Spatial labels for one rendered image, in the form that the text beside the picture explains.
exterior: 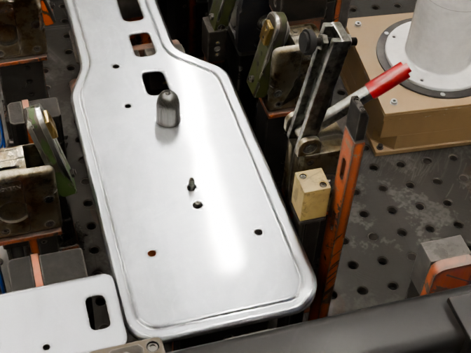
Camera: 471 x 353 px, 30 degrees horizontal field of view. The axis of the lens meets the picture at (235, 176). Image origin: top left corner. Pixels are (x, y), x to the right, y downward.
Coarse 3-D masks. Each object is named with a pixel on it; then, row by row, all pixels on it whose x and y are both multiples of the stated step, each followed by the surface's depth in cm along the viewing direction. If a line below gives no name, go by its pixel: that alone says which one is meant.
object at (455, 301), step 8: (456, 296) 32; (464, 296) 32; (456, 304) 32; (464, 304) 32; (456, 312) 32; (464, 312) 32; (464, 320) 31; (464, 328) 31; (464, 344) 31; (464, 352) 31
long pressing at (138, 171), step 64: (64, 0) 135; (128, 64) 125; (192, 64) 125; (128, 128) 116; (192, 128) 116; (128, 192) 108; (192, 192) 109; (256, 192) 109; (128, 256) 102; (192, 256) 102; (256, 256) 102; (128, 320) 96; (192, 320) 96; (256, 320) 97
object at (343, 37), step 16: (304, 32) 96; (320, 32) 99; (336, 32) 97; (304, 48) 97; (320, 48) 98; (336, 48) 97; (320, 64) 102; (336, 64) 98; (304, 80) 104; (320, 80) 100; (336, 80) 100; (304, 96) 105; (320, 96) 101; (304, 112) 107; (320, 112) 103; (304, 128) 105
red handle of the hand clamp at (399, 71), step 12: (384, 72) 105; (396, 72) 104; (408, 72) 104; (372, 84) 105; (384, 84) 104; (396, 84) 105; (348, 96) 106; (360, 96) 105; (372, 96) 105; (336, 108) 106; (348, 108) 106; (324, 120) 106; (336, 120) 107
